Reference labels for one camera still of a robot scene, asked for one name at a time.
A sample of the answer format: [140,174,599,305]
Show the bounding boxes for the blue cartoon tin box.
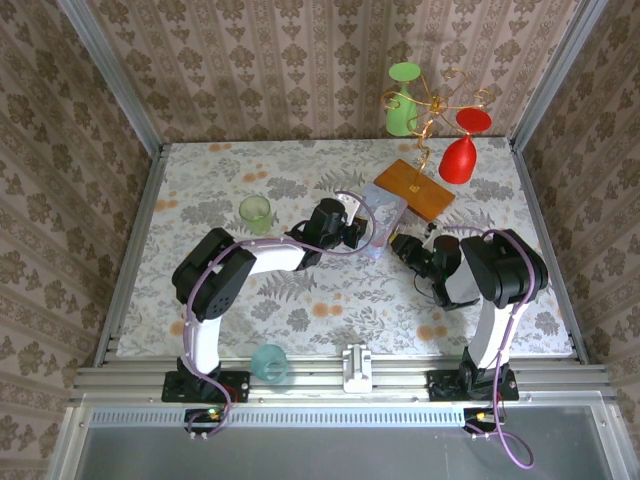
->
[357,184,407,260]

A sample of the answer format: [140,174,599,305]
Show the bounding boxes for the green translucent tumbler cup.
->
[238,195,274,237]

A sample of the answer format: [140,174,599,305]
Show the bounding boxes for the floral fern table mat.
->
[117,139,574,359]

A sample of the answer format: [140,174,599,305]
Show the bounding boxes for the red wine glass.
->
[438,108,493,185]

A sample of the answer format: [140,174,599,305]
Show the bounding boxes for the green wine glass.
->
[384,62,422,139]

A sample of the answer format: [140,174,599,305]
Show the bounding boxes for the teal translucent cup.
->
[250,343,289,385]

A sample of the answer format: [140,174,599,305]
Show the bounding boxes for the right black electronics board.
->
[463,407,506,434]

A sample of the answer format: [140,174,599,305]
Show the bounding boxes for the black electronics board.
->
[463,407,506,434]
[184,407,226,435]

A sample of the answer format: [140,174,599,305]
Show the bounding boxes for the grey metal lower tray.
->
[47,404,639,480]

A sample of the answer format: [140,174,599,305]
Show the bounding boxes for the left black electronics board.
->
[184,407,226,435]

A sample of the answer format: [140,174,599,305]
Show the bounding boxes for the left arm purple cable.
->
[182,190,379,441]

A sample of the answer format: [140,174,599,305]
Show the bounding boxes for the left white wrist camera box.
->
[338,192,365,222]

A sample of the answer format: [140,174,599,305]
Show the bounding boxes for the gold wire rack wooden base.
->
[373,67,496,224]

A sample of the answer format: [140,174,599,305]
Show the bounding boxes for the aluminium frame side rail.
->
[509,139,589,364]
[94,144,166,366]

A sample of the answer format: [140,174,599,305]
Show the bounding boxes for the white plastic mount bracket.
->
[341,343,373,394]

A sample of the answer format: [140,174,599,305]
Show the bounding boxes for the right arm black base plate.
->
[427,368,520,402]

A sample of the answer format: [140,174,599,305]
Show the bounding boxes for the aluminium frame cross rails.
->
[72,357,614,402]

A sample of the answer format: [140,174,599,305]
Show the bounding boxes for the grey slotted cable duct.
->
[87,405,501,426]

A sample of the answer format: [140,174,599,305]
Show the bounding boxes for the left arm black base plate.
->
[160,370,251,404]

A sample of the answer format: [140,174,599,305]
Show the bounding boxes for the aluminium frame corner post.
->
[57,0,164,151]
[509,0,609,151]

